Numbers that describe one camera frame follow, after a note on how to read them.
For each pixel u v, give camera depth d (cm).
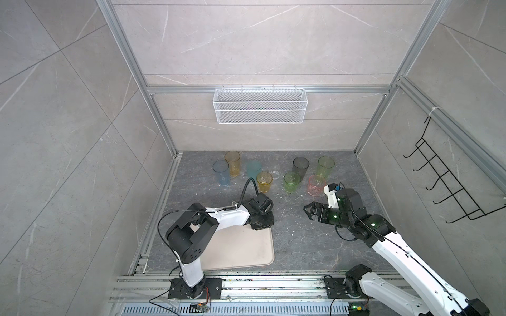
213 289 73
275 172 109
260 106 101
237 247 90
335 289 73
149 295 73
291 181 101
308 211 69
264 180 104
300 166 97
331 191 68
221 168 96
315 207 67
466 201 62
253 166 114
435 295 40
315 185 103
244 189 72
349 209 55
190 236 46
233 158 114
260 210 73
